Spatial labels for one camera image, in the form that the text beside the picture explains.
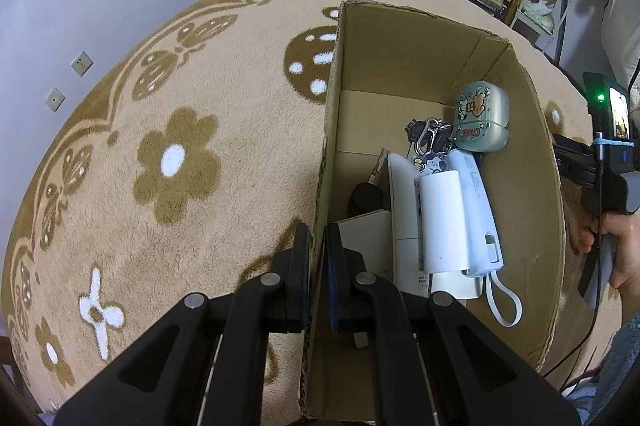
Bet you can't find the white rectangular box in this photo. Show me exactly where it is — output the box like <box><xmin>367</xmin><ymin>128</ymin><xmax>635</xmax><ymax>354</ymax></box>
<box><xmin>331</xmin><ymin>208</ymin><xmax>396</xmax><ymax>291</ymax></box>

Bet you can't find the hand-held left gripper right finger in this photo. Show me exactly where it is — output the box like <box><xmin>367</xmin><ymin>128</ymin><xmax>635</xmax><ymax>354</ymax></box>
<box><xmin>322</xmin><ymin>222</ymin><xmax>583</xmax><ymax>426</ymax></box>

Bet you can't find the white wall socket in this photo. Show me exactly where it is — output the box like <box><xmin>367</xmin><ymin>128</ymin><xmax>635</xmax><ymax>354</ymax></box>
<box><xmin>42</xmin><ymin>86</ymin><xmax>67</xmax><ymax>111</ymax></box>
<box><xmin>70</xmin><ymin>50</ymin><xmax>94</xmax><ymax>76</ymax></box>

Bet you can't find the key bunch with carabiner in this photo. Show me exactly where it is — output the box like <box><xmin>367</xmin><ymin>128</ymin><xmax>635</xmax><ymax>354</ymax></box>
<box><xmin>407</xmin><ymin>118</ymin><xmax>453</xmax><ymax>157</ymax></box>

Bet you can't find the black cable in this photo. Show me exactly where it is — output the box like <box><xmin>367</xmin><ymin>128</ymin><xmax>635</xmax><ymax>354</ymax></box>
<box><xmin>540</xmin><ymin>226</ymin><xmax>606</xmax><ymax>379</ymax></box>

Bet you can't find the green cartoon case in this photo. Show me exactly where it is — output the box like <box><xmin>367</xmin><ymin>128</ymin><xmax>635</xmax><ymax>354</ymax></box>
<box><xmin>452</xmin><ymin>80</ymin><xmax>511</xmax><ymax>153</ymax></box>

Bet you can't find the light blue power bank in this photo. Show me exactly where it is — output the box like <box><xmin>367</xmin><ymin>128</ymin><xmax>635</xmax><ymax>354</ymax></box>
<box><xmin>445</xmin><ymin>148</ymin><xmax>523</xmax><ymax>328</ymax></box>

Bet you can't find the person's right hand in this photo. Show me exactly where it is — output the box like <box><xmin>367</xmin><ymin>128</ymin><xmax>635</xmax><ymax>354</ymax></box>
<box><xmin>567</xmin><ymin>206</ymin><xmax>640</xmax><ymax>289</ymax></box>

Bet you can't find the white power strip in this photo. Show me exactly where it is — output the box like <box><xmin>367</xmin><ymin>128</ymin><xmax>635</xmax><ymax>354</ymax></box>
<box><xmin>385</xmin><ymin>152</ymin><xmax>433</xmax><ymax>297</ymax></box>

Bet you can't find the white charger adapter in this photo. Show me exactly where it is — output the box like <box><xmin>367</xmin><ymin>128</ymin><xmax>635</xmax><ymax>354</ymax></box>
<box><xmin>430</xmin><ymin>268</ymin><xmax>486</xmax><ymax>301</ymax></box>

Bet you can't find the black key fob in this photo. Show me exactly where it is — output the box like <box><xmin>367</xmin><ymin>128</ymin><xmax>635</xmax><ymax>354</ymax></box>
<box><xmin>348</xmin><ymin>148</ymin><xmax>392</xmax><ymax>217</ymax></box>

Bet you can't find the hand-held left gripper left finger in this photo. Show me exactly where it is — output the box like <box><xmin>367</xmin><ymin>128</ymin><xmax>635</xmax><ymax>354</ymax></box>
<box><xmin>52</xmin><ymin>223</ymin><xmax>313</xmax><ymax>426</ymax></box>

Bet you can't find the pale green tissue pack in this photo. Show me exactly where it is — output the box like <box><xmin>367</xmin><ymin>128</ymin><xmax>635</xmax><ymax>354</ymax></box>
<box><xmin>520</xmin><ymin>0</ymin><xmax>556</xmax><ymax>34</ymax></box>

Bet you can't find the cardboard box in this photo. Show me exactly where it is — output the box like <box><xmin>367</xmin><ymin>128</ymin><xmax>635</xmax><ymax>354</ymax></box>
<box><xmin>299</xmin><ymin>0</ymin><xmax>568</xmax><ymax>422</ymax></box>

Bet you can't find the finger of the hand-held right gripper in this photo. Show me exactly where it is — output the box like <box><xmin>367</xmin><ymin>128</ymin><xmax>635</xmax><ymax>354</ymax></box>
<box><xmin>552</xmin><ymin>133</ymin><xmax>597</xmax><ymax>157</ymax></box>
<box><xmin>556</xmin><ymin>155</ymin><xmax>601</xmax><ymax>187</ymax></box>

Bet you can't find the person's blue clothing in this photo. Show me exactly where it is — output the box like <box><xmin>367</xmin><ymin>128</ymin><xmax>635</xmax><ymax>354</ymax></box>
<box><xmin>562</xmin><ymin>311</ymin><xmax>640</xmax><ymax>426</ymax></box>

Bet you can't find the cartoon printed keychain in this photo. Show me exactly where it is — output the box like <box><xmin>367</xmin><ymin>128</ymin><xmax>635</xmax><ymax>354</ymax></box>
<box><xmin>412</xmin><ymin>153</ymin><xmax>451</xmax><ymax>179</ymax></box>

